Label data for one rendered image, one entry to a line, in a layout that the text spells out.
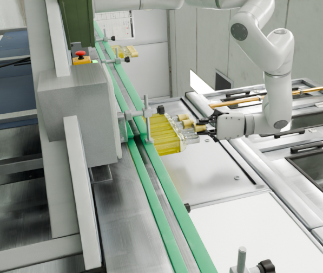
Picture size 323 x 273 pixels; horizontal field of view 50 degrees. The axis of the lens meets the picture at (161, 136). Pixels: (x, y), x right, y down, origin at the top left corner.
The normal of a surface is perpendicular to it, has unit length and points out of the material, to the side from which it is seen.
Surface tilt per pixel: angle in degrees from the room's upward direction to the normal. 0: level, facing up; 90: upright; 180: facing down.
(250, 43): 136
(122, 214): 90
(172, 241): 90
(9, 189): 90
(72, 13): 90
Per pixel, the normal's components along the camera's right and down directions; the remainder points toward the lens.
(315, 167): -0.05, -0.87
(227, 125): -0.07, 0.44
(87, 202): 0.12, -0.39
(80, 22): 0.23, 0.91
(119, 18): 0.26, 0.46
